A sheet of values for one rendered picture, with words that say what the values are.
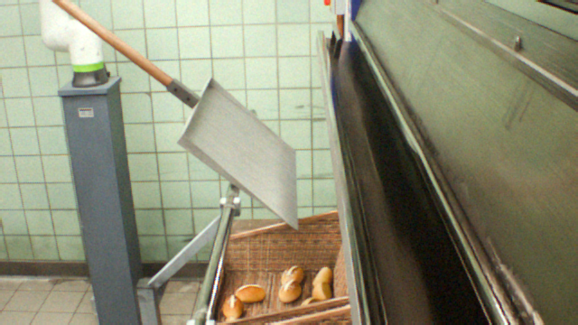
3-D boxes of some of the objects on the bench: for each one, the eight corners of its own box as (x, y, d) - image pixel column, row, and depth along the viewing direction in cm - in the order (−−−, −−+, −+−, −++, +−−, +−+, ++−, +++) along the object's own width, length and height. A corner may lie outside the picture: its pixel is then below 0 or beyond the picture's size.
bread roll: (320, 313, 202) (306, 300, 201) (321, 296, 211) (308, 283, 210) (332, 304, 200) (319, 291, 199) (333, 288, 210) (321, 274, 208)
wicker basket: (357, 273, 224) (358, 203, 214) (366, 376, 171) (369, 293, 161) (220, 273, 226) (215, 204, 217) (193, 375, 174) (183, 292, 164)
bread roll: (242, 321, 196) (241, 307, 194) (221, 321, 196) (220, 307, 194) (244, 303, 206) (243, 289, 204) (224, 303, 206) (223, 290, 204)
